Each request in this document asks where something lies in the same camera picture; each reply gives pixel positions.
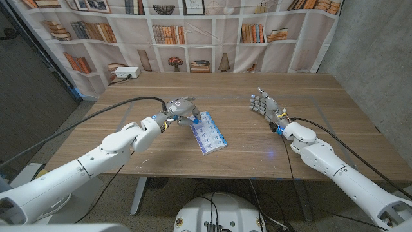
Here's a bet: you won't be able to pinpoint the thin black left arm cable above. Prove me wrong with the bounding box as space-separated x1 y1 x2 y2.
75 151 136 224

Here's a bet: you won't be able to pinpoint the black torso cable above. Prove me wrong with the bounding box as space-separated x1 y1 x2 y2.
196 192 220 226

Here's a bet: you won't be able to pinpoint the black power strip cable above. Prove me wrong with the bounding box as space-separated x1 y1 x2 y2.
108 73 133 87

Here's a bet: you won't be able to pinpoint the white robot shoulder cover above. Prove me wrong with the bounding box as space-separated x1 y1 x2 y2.
0 223 131 232

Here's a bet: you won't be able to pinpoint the black ribbed round disc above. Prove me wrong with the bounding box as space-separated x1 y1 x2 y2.
146 176 170 191

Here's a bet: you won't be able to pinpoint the translucent purple weekly pill organizer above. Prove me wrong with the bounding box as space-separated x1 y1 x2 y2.
189 111 229 156

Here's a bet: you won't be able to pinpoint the white power strip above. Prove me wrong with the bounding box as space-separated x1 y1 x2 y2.
114 66 142 79

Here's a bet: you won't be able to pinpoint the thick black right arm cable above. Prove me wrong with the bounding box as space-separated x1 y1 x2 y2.
289 117 412 200

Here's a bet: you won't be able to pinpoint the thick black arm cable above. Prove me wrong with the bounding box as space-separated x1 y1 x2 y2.
0 95 168 168
289 117 412 200

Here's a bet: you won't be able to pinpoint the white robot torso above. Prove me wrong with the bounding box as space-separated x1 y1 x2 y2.
173 192 267 232

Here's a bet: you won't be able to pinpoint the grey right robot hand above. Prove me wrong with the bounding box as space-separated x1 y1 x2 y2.
249 86 290 133

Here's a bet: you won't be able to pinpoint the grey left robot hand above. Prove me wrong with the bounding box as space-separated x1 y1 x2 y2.
160 96 203 127

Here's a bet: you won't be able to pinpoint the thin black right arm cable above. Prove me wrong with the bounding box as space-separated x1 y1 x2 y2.
279 133 392 223

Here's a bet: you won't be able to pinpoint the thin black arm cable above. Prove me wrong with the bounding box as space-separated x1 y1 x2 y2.
279 133 392 223
75 151 136 224

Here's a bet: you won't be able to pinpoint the grey table leg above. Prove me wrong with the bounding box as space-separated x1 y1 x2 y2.
130 176 149 216
293 180 314 222

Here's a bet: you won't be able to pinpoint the printed bookshelf backdrop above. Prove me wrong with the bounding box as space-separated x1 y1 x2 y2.
8 0 344 99

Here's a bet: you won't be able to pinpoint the black door handle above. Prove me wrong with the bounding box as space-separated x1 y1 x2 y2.
0 27 19 41

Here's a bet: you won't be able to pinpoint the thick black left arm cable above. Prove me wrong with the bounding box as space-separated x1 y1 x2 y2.
0 95 168 168

